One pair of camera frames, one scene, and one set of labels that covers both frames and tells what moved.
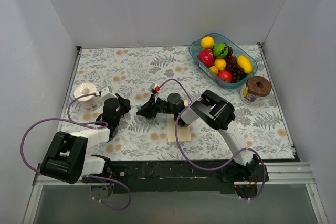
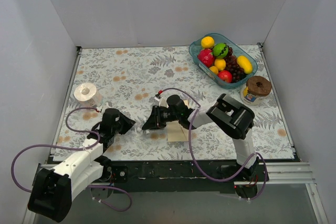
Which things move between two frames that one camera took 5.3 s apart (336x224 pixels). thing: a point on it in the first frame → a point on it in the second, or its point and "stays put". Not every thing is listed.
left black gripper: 122,105 → 119,123
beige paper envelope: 184,133 stays put
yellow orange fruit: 207,42 stays put
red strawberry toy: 206,56 stays put
